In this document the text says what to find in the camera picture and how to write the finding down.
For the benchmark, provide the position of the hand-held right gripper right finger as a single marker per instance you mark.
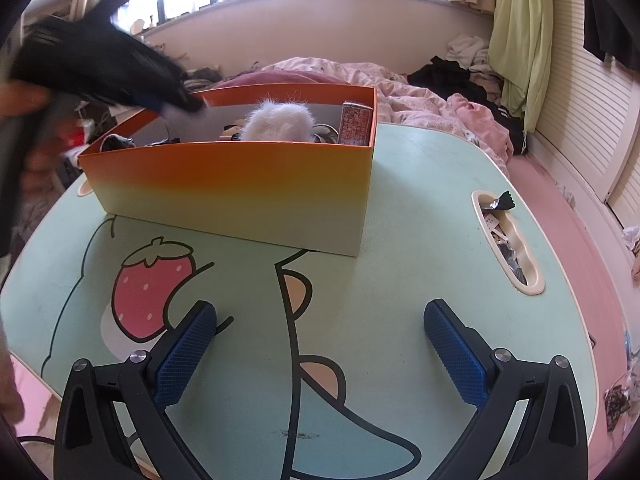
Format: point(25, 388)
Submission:
point(457, 355)

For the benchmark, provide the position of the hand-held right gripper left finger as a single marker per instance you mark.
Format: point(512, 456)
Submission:
point(185, 355)

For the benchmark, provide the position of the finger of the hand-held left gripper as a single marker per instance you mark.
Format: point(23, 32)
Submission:
point(175, 92)

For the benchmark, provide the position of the black plush doll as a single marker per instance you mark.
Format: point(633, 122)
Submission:
point(117, 142)

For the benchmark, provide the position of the orange cardboard box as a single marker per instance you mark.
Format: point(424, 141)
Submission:
point(225, 185)

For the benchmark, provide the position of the fluffy white fur pom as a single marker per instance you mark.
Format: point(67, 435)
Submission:
point(280, 120)

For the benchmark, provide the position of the red printed packet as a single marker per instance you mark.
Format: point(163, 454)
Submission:
point(354, 125)

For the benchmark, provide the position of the mint cartoon print desktop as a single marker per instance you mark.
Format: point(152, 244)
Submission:
point(400, 270)

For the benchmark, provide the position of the person's left hand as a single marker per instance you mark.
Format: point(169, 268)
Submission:
point(20, 97)

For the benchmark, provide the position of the dark pink pillow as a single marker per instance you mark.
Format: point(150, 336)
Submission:
point(280, 78)

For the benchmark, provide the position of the pile of small wrappers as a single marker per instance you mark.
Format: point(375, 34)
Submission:
point(505, 247)

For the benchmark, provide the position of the black candy wrapper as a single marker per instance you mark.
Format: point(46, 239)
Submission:
point(502, 202)

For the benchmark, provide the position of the pink floral quilt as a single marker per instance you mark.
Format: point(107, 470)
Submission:
point(425, 105)

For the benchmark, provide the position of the cream louvered closet doors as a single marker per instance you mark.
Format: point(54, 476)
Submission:
point(575, 125)

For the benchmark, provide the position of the black clothes pile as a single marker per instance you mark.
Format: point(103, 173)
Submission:
point(450, 77)

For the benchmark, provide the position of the white clothes pile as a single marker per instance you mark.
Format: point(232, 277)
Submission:
point(465, 50)

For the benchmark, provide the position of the green hanging garment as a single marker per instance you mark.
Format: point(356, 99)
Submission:
point(520, 35)

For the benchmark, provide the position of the black hanging garment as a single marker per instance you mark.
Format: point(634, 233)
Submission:
point(615, 25)

